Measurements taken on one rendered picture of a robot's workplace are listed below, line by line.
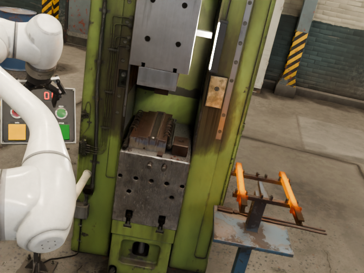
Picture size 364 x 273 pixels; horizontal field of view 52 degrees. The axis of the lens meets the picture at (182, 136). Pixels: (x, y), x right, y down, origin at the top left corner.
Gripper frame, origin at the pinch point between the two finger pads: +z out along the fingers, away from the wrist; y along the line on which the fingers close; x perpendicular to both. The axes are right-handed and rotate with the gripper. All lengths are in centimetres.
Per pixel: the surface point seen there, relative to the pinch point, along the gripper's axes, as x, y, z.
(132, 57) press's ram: 29, 54, 13
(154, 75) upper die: 19, 63, 15
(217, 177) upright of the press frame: -30, 103, 57
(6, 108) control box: 26.0, -3.0, 41.8
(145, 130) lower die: 5, 65, 48
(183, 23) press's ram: 30, 73, -10
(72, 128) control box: 12, 24, 44
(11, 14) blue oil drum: 364, 79, 322
